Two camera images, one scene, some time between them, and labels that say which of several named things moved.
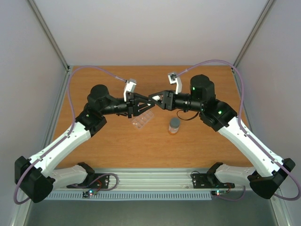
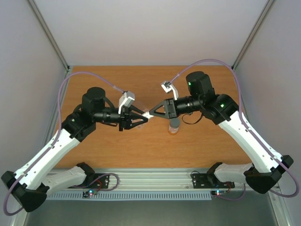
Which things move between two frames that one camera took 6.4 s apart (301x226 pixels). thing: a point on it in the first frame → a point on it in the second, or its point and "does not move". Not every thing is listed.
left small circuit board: (90, 192) does not move
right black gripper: (169, 97) → (170, 110)
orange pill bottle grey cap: (174, 124) does not move
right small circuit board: (218, 192) does not move
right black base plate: (209, 181) does not move
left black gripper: (133, 100) → (126, 118)
